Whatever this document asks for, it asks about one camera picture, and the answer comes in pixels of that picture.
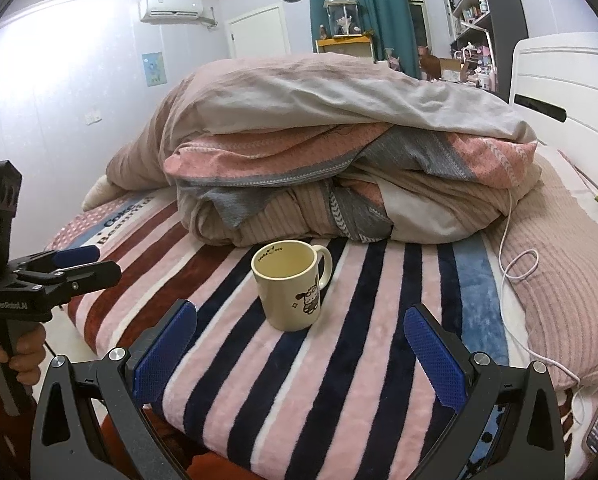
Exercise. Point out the blue wall poster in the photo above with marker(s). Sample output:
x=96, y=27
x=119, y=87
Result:
x=153, y=69

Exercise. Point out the white headboard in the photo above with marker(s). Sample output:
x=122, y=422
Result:
x=561, y=90

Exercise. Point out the window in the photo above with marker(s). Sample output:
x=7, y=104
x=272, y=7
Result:
x=418, y=10

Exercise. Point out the yellow white cabinet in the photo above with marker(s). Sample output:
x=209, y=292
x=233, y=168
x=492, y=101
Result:
x=348, y=49

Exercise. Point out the pink ribbed pillow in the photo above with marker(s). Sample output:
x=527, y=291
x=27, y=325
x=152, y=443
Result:
x=559, y=280

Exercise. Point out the dark bookshelf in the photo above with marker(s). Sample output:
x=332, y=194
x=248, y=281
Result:
x=471, y=15

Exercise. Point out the figure display case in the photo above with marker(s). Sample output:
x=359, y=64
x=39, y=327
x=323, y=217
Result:
x=343, y=19

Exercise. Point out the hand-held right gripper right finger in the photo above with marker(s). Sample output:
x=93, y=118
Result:
x=436, y=355

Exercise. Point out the brown plush toy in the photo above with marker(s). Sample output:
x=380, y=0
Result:
x=430, y=65

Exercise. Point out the pile of folded duvets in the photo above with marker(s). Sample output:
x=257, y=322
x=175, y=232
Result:
x=329, y=150

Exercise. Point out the teal curtain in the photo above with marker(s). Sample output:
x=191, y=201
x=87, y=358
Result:
x=359, y=5

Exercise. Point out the person's left hand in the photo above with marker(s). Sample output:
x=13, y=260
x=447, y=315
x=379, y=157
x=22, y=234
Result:
x=19, y=355

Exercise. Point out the cream cartoon print cup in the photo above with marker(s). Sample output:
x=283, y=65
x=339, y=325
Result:
x=291, y=285

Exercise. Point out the white door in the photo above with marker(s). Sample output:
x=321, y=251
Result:
x=258, y=32

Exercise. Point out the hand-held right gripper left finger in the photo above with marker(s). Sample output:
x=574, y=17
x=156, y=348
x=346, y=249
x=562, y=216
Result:
x=164, y=347

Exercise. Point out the white wall switch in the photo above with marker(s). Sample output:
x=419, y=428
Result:
x=94, y=116

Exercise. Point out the white air conditioner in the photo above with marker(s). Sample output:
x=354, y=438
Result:
x=171, y=10

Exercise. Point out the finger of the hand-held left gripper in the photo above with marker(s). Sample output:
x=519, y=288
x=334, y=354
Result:
x=91, y=276
x=74, y=256

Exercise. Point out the striped fleece blanket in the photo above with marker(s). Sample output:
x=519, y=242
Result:
x=299, y=360

